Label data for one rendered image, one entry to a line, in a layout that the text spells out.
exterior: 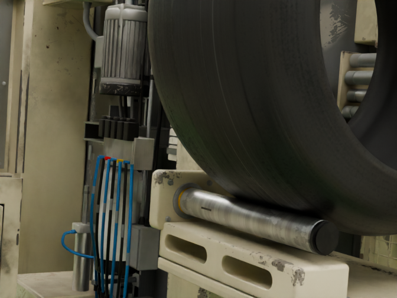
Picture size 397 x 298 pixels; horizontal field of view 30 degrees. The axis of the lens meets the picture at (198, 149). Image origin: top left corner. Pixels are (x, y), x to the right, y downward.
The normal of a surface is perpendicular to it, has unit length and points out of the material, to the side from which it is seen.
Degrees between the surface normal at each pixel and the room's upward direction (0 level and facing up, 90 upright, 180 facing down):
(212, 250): 90
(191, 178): 90
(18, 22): 90
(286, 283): 90
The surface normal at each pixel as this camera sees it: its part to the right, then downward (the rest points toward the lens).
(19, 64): -0.85, -0.04
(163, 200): 0.52, 0.08
